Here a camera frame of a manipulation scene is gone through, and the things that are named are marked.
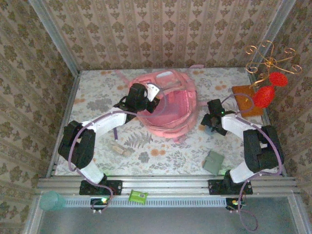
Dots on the large red mesh ornament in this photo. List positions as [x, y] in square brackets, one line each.
[264, 97]

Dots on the brown wooden board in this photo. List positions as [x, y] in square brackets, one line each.
[254, 112]

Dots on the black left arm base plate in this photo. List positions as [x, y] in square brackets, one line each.
[114, 187]

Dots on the green wallet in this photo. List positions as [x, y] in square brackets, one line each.
[214, 162]

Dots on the grey-blue pencil case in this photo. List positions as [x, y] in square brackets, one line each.
[209, 131]

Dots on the purple pen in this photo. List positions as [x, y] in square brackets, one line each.
[116, 134]

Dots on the small black controller board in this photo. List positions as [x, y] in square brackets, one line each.
[100, 203]
[235, 203]

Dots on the aluminium frame post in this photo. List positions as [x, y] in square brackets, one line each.
[272, 31]
[55, 36]

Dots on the small red mesh ornament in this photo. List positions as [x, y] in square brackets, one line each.
[278, 79]

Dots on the aluminium side rail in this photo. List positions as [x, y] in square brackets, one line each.
[69, 102]
[267, 122]

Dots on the pink backpack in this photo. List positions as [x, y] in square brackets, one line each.
[170, 107]

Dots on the teal plastic cup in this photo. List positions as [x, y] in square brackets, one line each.
[51, 201]

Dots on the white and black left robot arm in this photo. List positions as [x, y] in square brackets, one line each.
[107, 123]

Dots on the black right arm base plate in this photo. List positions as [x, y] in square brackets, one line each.
[219, 187]

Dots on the beige eraser block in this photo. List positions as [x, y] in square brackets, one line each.
[117, 148]

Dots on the aluminium frame rail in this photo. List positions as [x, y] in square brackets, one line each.
[165, 184]

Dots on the green wipes packet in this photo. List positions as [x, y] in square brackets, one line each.
[138, 195]

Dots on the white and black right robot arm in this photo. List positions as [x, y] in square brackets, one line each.
[236, 124]

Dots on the floral tablecloth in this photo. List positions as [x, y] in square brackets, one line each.
[87, 92]

